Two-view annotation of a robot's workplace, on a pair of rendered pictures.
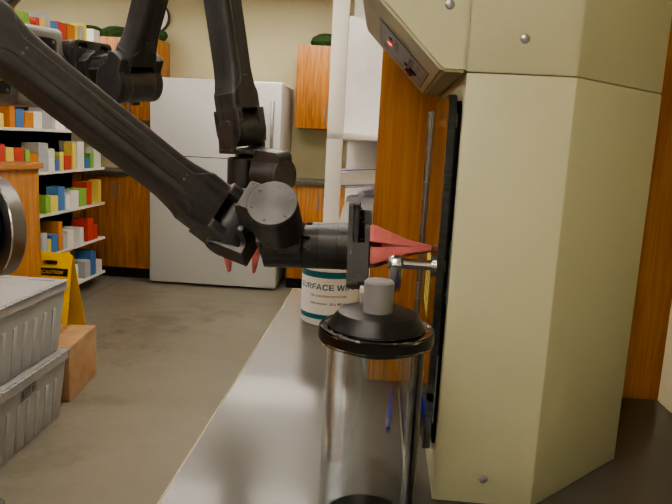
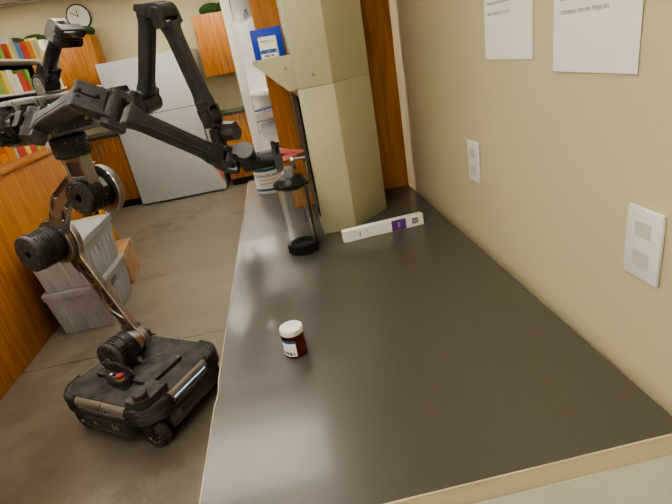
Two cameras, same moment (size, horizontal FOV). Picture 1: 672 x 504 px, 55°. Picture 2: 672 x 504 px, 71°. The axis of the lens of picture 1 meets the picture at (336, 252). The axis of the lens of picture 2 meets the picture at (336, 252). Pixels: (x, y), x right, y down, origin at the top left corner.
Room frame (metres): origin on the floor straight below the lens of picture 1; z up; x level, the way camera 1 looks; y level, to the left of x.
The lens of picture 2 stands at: (-0.79, 0.04, 1.50)
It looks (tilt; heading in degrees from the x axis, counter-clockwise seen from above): 23 degrees down; 353
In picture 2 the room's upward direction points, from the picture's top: 10 degrees counter-clockwise
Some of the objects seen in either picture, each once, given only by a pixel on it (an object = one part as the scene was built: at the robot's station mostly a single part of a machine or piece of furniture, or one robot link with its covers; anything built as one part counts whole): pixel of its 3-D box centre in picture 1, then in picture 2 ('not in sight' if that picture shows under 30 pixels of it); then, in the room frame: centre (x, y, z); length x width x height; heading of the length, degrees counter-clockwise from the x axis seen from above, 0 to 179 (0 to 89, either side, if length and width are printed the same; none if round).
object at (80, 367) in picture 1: (54, 360); (114, 263); (3.22, 1.43, 0.14); 0.41 x 0.32 x 0.28; 2
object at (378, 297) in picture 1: (377, 314); (290, 177); (0.59, -0.04, 1.18); 0.09 x 0.09 x 0.07
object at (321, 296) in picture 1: (330, 286); (267, 175); (1.42, 0.01, 1.02); 0.13 x 0.13 x 0.15
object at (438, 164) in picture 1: (430, 258); (304, 153); (0.84, -0.12, 1.19); 0.30 x 0.01 x 0.40; 176
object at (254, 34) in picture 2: not in sight; (267, 43); (0.93, -0.08, 1.56); 0.10 x 0.10 x 0.09; 86
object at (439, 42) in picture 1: (407, 43); (274, 74); (0.84, -0.08, 1.46); 0.32 x 0.12 x 0.10; 176
